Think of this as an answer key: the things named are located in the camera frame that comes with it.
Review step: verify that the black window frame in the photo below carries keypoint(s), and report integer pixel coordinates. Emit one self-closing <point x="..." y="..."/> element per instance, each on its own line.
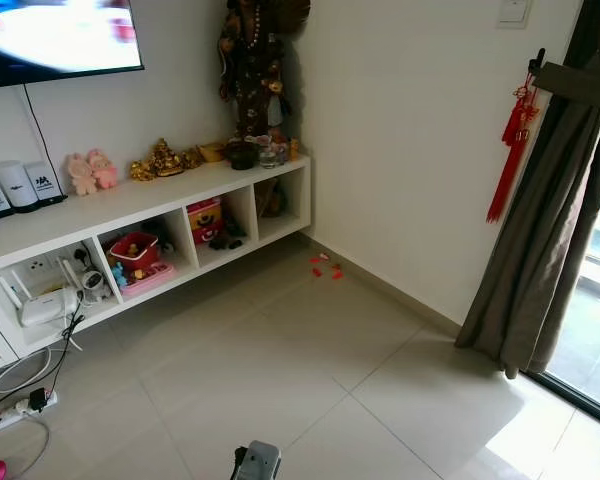
<point x="580" y="402"/>

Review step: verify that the white security camera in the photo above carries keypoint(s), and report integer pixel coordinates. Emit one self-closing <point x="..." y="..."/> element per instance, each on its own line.
<point x="93" y="283"/>

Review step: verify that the golden buddha figurine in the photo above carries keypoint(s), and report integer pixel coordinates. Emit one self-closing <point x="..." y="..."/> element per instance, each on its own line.
<point x="166" y="160"/>

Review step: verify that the small glass jar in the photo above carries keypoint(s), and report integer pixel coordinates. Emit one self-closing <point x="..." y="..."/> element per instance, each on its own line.
<point x="269" y="156"/>

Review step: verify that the black flat screen television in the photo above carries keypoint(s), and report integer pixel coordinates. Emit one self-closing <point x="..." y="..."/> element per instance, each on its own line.
<point x="50" y="35"/>

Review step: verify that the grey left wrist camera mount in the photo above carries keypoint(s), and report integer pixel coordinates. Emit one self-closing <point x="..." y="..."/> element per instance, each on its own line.
<point x="260" y="463"/>

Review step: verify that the brown curtain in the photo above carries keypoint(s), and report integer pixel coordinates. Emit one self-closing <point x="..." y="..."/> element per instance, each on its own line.
<point x="550" y="220"/>

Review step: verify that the white box device with logo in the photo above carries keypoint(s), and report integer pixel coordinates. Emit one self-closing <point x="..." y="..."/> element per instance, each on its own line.
<point x="49" y="185"/>

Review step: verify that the white wifi router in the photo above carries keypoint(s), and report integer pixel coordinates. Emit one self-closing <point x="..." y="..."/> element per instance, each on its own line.
<point x="46" y="308"/>

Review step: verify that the pink plush doll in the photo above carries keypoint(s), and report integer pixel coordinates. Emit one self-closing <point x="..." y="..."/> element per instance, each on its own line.
<point x="104" y="170"/>

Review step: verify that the white television console shelf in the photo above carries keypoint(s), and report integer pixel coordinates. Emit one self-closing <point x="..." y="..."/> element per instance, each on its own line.
<point x="130" y="205"/>

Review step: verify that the white wall light switch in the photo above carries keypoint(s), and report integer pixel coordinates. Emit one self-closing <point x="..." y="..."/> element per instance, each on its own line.
<point x="513" y="12"/>

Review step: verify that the red Chinese knot tassel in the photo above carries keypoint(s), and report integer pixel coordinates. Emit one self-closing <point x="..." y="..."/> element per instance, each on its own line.
<point x="507" y="160"/>

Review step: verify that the red paper scraps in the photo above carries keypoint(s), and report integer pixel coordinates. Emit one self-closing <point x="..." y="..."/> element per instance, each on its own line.
<point x="332" y="272"/>

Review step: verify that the white power strip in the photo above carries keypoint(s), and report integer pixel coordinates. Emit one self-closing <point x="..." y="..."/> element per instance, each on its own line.
<point x="20" y="408"/>

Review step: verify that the dark carved wooden statue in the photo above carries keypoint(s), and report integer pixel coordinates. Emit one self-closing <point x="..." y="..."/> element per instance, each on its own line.
<point x="252" y="70"/>

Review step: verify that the red plastic basket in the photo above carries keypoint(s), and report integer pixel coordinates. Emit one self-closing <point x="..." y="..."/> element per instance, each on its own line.
<point x="135" y="250"/>

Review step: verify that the brown curtain tieback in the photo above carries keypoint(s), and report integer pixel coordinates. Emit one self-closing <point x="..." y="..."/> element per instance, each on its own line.
<point x="580" y="82"/>

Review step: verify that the yellow and red toy box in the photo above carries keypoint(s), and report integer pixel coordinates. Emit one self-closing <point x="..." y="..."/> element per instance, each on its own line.
<point x="205" y="222"/>

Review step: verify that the dark small figurines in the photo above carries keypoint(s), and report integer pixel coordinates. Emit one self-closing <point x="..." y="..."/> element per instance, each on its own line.
<point x="225" y="240"/>

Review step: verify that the beige plush doll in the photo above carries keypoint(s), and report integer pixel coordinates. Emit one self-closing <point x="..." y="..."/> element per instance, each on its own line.
<point x="81" y="176"/>

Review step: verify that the pink plastic tray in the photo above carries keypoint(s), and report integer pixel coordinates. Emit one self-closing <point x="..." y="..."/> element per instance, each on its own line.
<point x="152" y="281"/>

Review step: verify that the black bowl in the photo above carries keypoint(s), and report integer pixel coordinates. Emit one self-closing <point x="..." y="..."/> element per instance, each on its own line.
<point x="242" y="156"/>

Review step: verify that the yellow dish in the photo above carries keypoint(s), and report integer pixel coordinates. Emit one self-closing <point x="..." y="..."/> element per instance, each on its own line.
<point x="213" y="153"/>

